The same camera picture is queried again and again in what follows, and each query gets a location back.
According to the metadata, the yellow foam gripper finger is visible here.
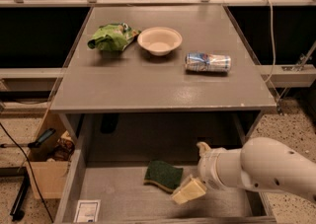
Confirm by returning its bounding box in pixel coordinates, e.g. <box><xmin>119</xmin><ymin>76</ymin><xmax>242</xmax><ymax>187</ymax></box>
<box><xmin>197</xmin><ymin>141</ymin><xmax>211</xmax><ymax>158</ymax></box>
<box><xmin>171</xmin><ymin>175</ymin><xmax>207</xmax><ymax>204</ymax></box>

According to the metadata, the green yellow sponge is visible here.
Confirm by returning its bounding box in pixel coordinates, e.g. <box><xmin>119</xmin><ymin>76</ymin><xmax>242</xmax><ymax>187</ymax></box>
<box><xmin>143</xmin><ymin>160</ymin><xmax>184</xmax><ymax>193</ymax></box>

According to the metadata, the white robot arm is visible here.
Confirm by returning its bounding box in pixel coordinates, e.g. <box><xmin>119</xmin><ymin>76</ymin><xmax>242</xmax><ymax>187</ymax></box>
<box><xmin>172</xmin><ymin>137</ymin><xmax>316</xmax><ymax>204</ymax></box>

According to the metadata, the grey cabinet counter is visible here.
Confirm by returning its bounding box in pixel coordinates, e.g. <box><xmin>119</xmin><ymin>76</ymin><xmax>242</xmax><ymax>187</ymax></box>
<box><xmin>50</xmin><ymin>4</ymin><xmax>276</xmax><ymax>130</ymax></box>

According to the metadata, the open grey top drawer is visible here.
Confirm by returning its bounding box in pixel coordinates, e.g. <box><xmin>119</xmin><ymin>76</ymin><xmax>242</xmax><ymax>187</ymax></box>
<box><xmin>53</xmin><ymin>112</ymin><xmax>277</xmax><ymax>224</ymax></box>

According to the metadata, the blue white soda can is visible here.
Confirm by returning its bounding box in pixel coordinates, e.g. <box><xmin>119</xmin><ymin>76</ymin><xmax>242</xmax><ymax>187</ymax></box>
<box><xmin>185</xmin><ymin>52</ymin><xmax>231</xmax><ymax>73</ymax></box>

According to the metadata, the white label sticker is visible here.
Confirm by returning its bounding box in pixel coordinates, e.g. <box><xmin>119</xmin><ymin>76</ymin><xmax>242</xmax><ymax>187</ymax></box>
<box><xmin>74</xmin><ymin>199</ymin><xmax>101</xmax><ymax>223</ymax></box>

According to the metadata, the crushed green chip bag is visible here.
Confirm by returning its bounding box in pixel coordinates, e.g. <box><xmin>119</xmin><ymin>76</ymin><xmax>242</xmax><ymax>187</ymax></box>
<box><xmin>87</xmin><ymin>23</ymin><xmax>140</xmax><ymax>52</ymax></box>

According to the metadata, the cardboard box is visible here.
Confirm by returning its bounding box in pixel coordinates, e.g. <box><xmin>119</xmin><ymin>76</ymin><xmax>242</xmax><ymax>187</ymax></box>
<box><xmin>26</xmin><ymin>112</ymin><xmax>75</xmax><ymax>199</ymax></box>

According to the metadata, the black stand foot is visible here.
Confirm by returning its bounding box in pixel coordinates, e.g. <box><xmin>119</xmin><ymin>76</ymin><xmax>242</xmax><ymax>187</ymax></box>
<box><xmin>0</xmin><ymin>167</ymin><xmax>30</xmax><ymax>221</ymax></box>

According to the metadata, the black handled tool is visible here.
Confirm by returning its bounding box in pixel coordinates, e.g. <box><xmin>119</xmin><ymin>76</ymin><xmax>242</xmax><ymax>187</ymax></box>
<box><xmin>0</xmin><ymin>128</ymin><xmax>56</xmax><ymax>148</ymax></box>

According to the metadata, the white hanging cable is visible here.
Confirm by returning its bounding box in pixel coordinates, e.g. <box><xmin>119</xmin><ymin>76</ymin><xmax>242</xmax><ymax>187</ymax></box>
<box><xmin>252</xmin><ymin>0</ymin><xmax>277</xmax><ymax>84</ymax></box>

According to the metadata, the black floor cable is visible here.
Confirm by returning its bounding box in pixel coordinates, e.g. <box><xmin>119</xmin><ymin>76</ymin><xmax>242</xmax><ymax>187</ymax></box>
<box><xmin>0</xmin><ymin>121</ymin><xmax>54</xmax><ymax>224</ymax></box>

